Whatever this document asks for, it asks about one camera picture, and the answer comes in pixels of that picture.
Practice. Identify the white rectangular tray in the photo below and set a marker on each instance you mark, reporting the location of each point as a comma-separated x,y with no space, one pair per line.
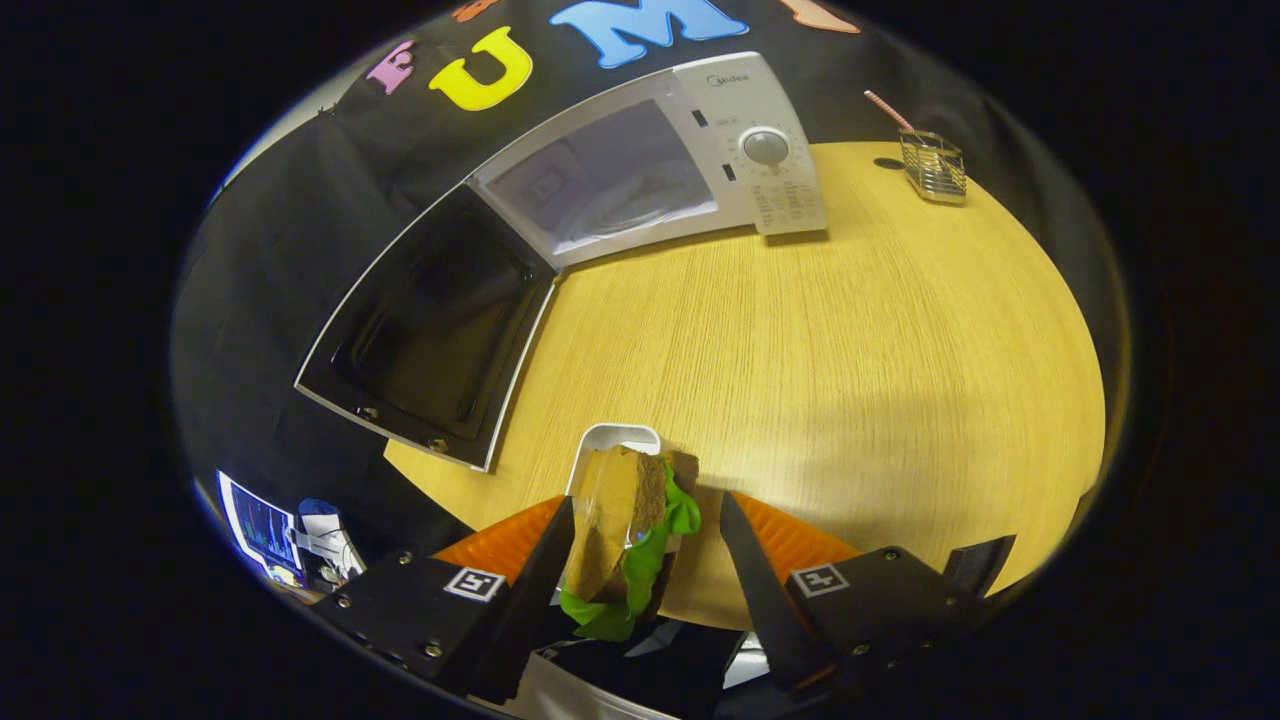
610,436

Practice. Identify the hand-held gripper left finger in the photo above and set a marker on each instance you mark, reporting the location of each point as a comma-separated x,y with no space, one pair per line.
540,590

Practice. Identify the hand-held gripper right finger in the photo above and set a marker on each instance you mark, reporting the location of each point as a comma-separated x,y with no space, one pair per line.
760,590

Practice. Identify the glass turntable plate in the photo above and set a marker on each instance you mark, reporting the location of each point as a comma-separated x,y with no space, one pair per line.
640,215

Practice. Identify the pink striped straw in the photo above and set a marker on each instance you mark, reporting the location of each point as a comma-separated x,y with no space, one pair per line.
888,110

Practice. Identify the monitor screen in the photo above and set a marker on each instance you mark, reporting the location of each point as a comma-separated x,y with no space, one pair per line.
262,530

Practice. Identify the brown bread lettuce sandwich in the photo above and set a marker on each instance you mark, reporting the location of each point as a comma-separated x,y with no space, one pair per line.
610,500

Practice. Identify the white microwave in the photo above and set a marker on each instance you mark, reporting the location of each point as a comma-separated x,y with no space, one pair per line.
760,100

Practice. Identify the white plastic object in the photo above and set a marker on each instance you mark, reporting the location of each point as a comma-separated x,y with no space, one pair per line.
328,540

